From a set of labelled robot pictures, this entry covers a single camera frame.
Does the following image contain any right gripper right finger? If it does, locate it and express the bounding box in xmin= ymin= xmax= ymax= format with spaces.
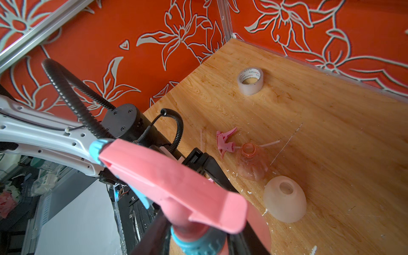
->
xmin=227 ymin=224 xmax=270 ymax=255

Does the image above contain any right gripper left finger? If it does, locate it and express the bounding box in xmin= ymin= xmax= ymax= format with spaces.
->
xmin=130 ymin=211 xmax=171 ymax=255

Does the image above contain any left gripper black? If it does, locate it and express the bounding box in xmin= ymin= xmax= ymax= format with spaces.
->
xmin=183 ymin=148 xmax=238 ymax=193

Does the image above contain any pink blue spray nozzle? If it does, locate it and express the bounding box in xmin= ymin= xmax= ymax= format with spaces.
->
xmin=89 ymin=139 xmax=248 ymax=255

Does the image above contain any opaque pink spray bottle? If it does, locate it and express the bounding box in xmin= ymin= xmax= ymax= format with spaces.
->
xmin=246 ymin=202 xmax=272 ymax=252

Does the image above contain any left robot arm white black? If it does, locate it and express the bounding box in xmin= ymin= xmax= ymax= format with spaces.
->
xmin=1 ymin=58 xmax=184 ymax=184

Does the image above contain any transparent pink spray bottle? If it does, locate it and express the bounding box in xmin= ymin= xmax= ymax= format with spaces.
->
xmin=235 ymin=142 xmax=269 ymax=181

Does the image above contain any white spray bottle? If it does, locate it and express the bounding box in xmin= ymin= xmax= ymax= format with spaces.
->
xmin=263 ymin=175 xmax=307 ymax=223

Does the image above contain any clear tape roll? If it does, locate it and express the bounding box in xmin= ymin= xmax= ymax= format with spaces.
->
xmin=237 ymin=68 xmax=264 ymax=96

